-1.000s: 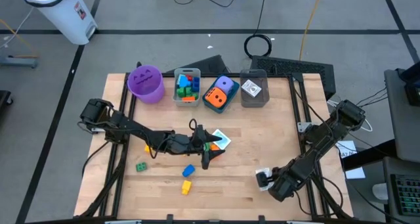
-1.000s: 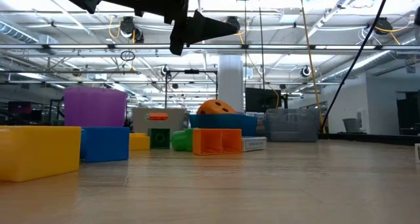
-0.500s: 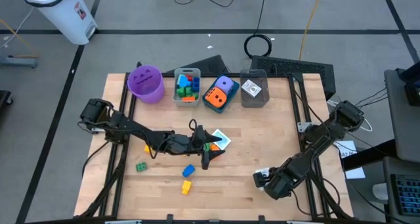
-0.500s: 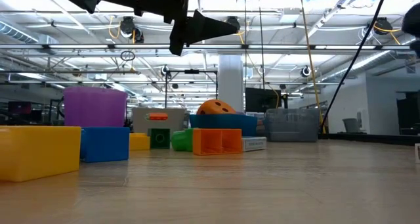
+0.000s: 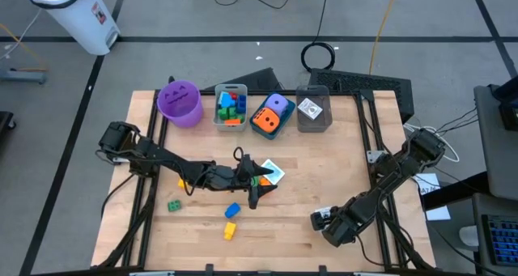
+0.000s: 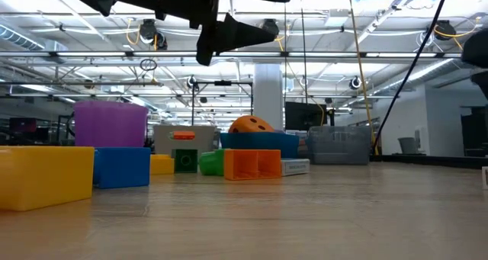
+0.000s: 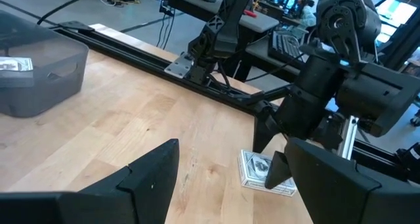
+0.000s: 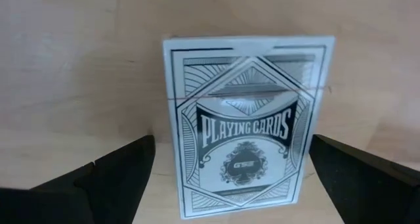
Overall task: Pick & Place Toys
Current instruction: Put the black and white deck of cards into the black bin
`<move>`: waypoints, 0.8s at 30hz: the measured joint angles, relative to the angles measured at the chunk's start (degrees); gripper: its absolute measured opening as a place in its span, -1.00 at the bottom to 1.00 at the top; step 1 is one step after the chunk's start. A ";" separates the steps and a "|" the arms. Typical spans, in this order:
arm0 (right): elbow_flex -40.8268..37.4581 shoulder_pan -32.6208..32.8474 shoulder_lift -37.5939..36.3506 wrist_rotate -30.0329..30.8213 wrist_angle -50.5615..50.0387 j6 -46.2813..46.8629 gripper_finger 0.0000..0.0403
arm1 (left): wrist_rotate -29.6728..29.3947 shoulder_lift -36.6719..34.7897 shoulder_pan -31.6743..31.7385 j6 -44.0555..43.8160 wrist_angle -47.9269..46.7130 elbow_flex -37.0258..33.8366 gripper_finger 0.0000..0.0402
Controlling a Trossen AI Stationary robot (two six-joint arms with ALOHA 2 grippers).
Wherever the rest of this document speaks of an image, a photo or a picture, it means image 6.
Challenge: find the light grey plastic bin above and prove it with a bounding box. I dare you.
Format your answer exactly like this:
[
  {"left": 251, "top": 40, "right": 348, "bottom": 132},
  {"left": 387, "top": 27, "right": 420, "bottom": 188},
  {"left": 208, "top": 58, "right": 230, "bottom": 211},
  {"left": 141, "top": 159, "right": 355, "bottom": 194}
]
[{"left": 153, "top": 125, "right": 217, "bottom": 157}]

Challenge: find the distant grey waste bin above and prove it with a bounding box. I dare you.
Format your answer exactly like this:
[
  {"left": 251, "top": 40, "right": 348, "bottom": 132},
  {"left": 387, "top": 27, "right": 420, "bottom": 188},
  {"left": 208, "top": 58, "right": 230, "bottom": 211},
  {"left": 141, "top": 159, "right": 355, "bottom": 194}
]
[{"left": 398, "top": 136, "right": 420, "bottom": 155}]

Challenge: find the yellow block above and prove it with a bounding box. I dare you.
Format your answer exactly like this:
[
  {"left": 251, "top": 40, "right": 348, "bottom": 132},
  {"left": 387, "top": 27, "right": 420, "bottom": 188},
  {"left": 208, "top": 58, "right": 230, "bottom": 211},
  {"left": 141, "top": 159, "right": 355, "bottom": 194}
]
[{"left": 149, "top": 153, "right": 175, "bottom": 176}]

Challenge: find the yellow toy brick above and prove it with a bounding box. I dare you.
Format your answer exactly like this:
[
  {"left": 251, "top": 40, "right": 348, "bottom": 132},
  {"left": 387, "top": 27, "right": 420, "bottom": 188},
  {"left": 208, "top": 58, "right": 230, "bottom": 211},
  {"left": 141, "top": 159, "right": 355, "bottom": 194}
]
[{"left": 0, "top": 145, "right": 95, "bottom": 213}]

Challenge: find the dark grey translucent bin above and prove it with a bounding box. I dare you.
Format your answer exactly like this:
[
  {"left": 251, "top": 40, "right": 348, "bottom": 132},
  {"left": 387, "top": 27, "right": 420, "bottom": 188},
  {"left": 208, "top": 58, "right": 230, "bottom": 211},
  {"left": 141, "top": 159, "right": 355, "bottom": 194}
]
[{"left": 307, "top": 125, "right": 371, "bottom": 165}]

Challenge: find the orange wedge block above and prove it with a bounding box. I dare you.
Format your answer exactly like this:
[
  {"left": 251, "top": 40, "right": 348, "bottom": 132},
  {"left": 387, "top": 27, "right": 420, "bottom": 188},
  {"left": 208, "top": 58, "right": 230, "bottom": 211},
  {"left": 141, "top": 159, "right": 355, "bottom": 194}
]
[{"left": 223, "top": 149, "right": 283, "bottom": 181}]

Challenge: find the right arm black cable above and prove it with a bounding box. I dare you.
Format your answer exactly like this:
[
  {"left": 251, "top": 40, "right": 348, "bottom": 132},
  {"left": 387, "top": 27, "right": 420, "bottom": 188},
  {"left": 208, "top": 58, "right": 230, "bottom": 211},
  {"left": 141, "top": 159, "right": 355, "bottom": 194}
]
[{"left": 371, "top": 0, "right": 452, "bottom": 155}]

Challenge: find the purple pumpkin-face bucket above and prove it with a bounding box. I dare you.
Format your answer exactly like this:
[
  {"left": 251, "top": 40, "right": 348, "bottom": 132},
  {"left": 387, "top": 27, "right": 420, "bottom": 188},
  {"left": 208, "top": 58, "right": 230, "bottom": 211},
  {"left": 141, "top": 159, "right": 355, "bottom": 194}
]
[{"left": 74, "top": 101, "right": 149, "bottom": 149}]

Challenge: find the blue-backed card box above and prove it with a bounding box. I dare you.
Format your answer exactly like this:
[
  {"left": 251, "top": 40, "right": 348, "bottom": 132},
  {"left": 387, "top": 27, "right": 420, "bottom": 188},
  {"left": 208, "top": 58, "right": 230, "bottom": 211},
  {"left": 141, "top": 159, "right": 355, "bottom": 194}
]
[{"left": 281, "top": 158, "right": 310, "bottom": 177}]

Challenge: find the black monitor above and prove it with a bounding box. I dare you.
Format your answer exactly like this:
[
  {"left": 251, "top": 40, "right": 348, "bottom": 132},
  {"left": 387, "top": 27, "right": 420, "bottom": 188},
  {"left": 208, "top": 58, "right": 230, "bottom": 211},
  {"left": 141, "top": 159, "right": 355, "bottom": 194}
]
[{"left": 284, "top": 101, "right": 327, "bottom": 131}]

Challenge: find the black cabinet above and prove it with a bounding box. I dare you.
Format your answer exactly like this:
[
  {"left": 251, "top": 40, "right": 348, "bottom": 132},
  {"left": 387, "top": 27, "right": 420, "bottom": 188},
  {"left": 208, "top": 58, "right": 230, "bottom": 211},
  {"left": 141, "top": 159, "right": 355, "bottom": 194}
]
[{"left": 460, "top": 105, "right": 488, "bottom": 158}]

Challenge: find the black hanging cable loop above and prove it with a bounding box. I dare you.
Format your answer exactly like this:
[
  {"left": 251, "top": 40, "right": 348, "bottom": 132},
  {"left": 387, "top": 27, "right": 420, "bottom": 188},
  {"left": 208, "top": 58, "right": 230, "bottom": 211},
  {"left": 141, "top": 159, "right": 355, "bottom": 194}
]
[{"left": 139, "top": 58, "right": 158, "bottom": 72}]

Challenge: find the teal plastic bin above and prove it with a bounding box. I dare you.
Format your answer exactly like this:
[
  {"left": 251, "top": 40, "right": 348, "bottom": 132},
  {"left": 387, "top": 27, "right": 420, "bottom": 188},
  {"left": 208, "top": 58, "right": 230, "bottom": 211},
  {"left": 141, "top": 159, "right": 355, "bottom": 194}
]
[{"left": 220, "top": 132, "right": 300, "bottom": 160}]

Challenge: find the dark green studded brick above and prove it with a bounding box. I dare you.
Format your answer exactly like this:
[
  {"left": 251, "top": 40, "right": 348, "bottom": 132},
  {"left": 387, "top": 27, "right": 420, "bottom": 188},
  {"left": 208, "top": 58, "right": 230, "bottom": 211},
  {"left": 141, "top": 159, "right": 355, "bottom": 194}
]
[{"left": 171, "top": 148, "right": 199, "bottom": 174}]

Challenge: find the blue toy brick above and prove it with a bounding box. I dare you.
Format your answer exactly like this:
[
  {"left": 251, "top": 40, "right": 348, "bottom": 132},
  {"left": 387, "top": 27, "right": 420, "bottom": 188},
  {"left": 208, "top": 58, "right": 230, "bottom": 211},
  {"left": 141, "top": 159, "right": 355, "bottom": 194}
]
[{"left": 93, "top": 147, "right": 153, "bottom": 190}]

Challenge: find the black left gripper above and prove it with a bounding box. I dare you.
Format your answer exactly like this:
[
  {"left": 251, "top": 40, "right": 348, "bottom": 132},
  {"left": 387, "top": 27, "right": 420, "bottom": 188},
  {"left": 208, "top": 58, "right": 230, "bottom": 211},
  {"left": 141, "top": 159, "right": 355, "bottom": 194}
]
[{"left": 114, "top": 0, "right": 292, "bottom": 66}]

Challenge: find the white building pillar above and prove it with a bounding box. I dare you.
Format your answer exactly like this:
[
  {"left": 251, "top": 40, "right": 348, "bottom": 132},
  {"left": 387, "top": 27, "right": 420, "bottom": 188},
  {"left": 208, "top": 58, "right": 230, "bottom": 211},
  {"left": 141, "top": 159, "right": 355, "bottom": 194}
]
[{"left": 253, "top": 63, "right": 285, "bottom": 133}]

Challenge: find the yellow hanging cable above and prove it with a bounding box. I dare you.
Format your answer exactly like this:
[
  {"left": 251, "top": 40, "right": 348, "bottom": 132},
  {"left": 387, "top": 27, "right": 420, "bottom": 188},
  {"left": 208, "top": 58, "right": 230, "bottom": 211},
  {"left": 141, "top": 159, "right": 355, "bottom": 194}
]
[{"left": 346, "top": 0, "right": 380, "bottom": 156}]

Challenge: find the black stand frame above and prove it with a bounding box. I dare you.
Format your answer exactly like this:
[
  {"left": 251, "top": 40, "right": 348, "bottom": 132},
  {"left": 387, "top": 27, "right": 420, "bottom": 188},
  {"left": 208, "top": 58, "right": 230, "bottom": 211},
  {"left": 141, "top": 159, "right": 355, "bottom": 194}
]
[{"left": 191, "top": 80, "right": 255, "bottom": 133}]

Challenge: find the orange toy block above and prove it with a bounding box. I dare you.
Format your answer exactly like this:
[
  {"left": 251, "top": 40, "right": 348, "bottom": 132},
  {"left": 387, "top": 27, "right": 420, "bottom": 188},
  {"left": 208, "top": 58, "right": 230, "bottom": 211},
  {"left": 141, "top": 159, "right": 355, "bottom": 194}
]
[{"left": 169, "top": 130, "right": 196, "bottom": 141}]

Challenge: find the grey overhead beam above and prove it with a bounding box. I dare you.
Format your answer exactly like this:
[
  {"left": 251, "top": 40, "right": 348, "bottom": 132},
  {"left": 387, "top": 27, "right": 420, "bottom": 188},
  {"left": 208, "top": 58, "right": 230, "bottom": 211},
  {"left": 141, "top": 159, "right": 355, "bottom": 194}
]
[{"left": 0, "top": 50, "right": 488, "bottom": 59}]

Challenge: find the orange foam die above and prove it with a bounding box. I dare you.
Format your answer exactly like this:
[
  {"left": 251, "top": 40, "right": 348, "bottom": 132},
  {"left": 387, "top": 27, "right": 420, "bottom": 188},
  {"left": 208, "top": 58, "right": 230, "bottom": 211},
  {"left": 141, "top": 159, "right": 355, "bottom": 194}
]
[{"left": 227, "top": 114, "right": 275, "bottom": 134}]

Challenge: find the green toy block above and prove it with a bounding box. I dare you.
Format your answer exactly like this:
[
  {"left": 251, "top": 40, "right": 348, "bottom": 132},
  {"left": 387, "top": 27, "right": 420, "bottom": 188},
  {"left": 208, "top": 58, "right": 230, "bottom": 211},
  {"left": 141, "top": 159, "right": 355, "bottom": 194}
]
[{"left": 198, "top": 148, "right": 226, "bottom": 177}]

